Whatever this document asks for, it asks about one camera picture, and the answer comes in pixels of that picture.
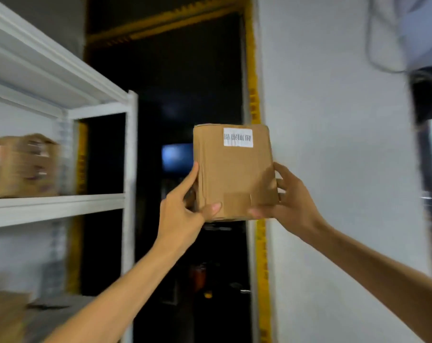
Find person's left hand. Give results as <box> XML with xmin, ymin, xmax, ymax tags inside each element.
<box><xmin>154</xmin><ymin>161</ymin><xmax>223</xmax><ymax>255</ymax></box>

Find person's left forearm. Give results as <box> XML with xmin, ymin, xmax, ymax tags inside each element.
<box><xmin>44</xmin><ymin>239</ymin><xmax>181</xmax><ymax>343</ymax></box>

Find large dusty cardboard box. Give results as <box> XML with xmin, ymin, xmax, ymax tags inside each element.
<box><xmin>0</xmin><ymin>289</ymin><xmax>30</xmax><ymax>343</ymax></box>

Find white metal shelf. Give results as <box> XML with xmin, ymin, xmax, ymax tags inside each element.
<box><xmin>0</xmin><ymin>0</ymin><xmax>138</xmax><ymax>343</ymax></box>

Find yellow ceiling beam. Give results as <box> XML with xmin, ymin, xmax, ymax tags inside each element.
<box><xmin>85</xmin><ymin>0</ymin><xmax>252</xmax><ymax>49</ymax></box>

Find yellow sticker strip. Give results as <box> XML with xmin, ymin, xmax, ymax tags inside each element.
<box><xmin>65</xmin><ymin>121</ymin><xmax>90</xmax><ymax>293</ymax></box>

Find person's right hand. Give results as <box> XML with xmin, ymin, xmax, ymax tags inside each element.
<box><xmin>248</xmin><ymin>161</ymin><xmax>332</xmax><ymax>244</ymax></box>

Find yellow vertical door strip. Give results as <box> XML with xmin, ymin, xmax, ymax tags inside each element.
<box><xmin>243</xmin><ymin>0</ymin><xmax>274</xmax><ymax>343</ymax></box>

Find plain tall brown box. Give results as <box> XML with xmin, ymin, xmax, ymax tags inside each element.
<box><xmin>193</xmin><ymin>123</ymin><xmax>280</xmax><ymax>222</ymax></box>

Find person's right forearm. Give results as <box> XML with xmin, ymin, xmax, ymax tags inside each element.
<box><xmin>307</xmin><ymin>226</ymin><xmax>432</xmax><ymax>343</ymax></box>

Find grey cable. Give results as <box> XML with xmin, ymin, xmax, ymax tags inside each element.
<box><xmin>364</xmin><ymin>0</ymin><xmax>431</xmax><ymax>74</ymax></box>

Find red fire extinguisher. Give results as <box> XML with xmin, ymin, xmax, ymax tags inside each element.
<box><xmin>193</xmin><ymin>264</ymin><xmax>208</xmax><ymax>294</ymax></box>

